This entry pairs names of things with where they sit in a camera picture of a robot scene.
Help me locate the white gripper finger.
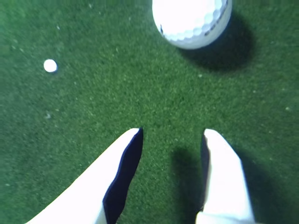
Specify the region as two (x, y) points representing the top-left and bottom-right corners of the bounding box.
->
(25, 127), (144, 224)
(195, 128), (256, 224)

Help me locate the white golf ball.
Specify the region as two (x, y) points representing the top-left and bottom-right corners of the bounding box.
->
(152, 0), (233, 50)

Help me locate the long green putting mat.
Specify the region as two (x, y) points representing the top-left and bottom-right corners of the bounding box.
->
(0, 0), (299, 224)

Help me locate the small white dot marker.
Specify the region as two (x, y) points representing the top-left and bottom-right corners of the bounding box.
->
(43, 59), (58, 73)

